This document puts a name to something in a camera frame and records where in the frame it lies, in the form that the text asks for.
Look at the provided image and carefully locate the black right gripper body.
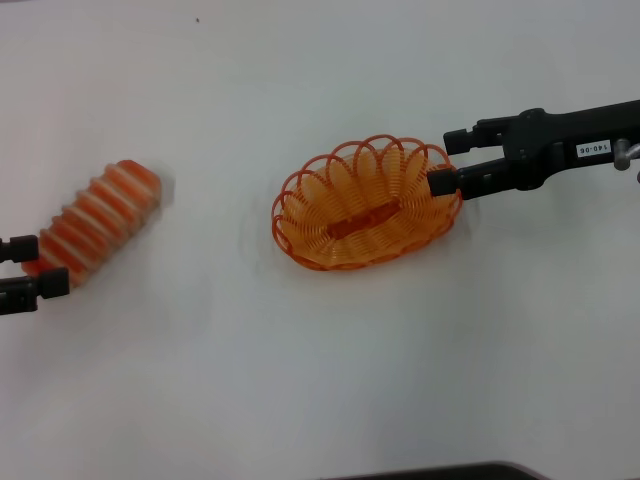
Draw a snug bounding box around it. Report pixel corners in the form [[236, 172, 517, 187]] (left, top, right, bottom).
[[503, 99, 640, 193]]

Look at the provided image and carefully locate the orange white striped shrimp toy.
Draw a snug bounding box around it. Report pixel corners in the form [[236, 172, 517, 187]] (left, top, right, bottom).
[[22, 158, 176, 289]]

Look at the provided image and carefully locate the orange woven plastic basket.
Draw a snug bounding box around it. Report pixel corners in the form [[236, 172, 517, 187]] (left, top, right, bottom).
[[271, 133, 464, 272]]

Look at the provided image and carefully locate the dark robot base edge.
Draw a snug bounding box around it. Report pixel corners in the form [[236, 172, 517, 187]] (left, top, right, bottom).
[[344, 460, 551, 480]]

